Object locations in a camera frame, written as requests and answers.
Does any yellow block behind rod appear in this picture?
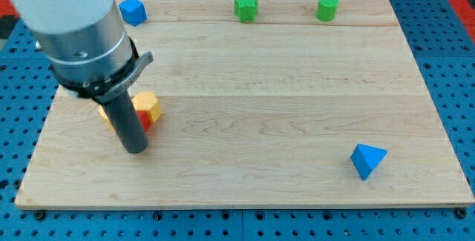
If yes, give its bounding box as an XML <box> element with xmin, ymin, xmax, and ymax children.
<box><xmin>98</xmin><ymin>105</ymin><xmax>114</xmax><ymax>131</ymax></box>

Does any green star block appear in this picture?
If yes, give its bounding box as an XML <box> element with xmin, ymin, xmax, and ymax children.
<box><xmin>234</xmin><ymin>0</ymin><xmax>258</xmax><ymax>22</ymax></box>

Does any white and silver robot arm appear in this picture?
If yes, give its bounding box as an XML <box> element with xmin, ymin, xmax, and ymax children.
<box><xmin>11</xmin><ymin>0</ymin><xmax>154</xmax><ymax>153</ymax></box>

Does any blue triangular prism block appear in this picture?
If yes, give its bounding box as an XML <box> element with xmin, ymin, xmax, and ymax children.
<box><xmin>350</xmin><ymin>144</ymin><xmax>387</xmax><ymax>181</ymax></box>

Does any blue cube block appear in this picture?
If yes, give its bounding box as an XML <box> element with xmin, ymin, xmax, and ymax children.
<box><xmin>119</xmin><ymin>0</ymin><xmax>147</xmax><ymax>27</ymax></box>

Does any red circle block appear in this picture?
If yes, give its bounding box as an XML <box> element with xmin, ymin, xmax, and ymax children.
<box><xmin>137</xmin><ymin>110</ymin><xmax>151</xmax><ymax>131</ymax></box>

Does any black clamp ring with lever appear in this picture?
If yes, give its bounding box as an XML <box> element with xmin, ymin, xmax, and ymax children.
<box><xmin>51</xmin><ymin>38</ymin><xmax>154</xmax><ymax>104</ymax></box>

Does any green cylinder block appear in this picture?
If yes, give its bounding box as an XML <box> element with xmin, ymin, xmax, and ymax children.
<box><xmin>315</xmin><ymin>0</ymin><xmax>339</xmax><ymax>22</ymax></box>

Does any yellow hexagon block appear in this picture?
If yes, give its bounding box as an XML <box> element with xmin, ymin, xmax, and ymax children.
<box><xmin>132</xmin><ymin>92</ymin><xmax>163</xmax><ymax>124</ymax></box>

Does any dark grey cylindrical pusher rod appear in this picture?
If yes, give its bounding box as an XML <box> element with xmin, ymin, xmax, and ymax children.
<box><xmin>102</xmin><ymin>91</ymin><xmax>148</xmax><ymax>153</ymax></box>

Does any light wooden board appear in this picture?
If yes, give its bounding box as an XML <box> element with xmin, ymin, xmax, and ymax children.
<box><xmin>15</xmin><ymin>0</ymin><xmax>474</xmax><ymax>211</ymax></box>

